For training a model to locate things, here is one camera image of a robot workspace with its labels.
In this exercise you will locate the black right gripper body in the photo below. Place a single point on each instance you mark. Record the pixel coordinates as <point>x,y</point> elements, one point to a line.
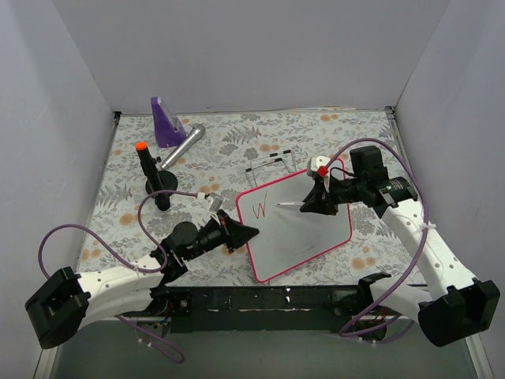
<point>330,195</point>

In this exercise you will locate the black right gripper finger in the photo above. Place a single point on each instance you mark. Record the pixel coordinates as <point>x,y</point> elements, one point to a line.
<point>319,206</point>
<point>318,194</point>

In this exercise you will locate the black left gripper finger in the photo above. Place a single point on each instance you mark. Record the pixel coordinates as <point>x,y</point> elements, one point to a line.
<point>240,237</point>
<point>234,226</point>

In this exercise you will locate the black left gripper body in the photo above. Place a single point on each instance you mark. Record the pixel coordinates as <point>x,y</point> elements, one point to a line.
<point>226,230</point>

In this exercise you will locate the white red whiteboard marker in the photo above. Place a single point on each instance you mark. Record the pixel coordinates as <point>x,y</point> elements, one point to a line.
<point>290,204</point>

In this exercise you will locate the pink framed whiteboard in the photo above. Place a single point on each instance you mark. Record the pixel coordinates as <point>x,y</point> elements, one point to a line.
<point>288,237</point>

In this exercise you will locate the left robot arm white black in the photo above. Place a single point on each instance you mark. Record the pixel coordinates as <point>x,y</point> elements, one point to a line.
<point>69,301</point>

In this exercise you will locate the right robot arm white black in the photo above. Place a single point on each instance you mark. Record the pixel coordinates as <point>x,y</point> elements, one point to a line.
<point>456,303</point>

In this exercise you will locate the black torch with orange cap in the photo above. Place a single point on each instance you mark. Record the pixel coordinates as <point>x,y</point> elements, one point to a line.
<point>157,180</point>

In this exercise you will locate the silver microphone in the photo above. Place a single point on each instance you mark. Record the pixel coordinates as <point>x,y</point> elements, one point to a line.
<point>196,133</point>

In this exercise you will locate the purple wedge stand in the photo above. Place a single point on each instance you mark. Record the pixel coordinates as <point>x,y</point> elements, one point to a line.
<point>169,131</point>

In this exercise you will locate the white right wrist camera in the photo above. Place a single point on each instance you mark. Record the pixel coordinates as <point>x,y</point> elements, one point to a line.
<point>317,169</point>

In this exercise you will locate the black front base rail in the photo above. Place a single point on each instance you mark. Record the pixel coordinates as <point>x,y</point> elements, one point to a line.
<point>259,308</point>

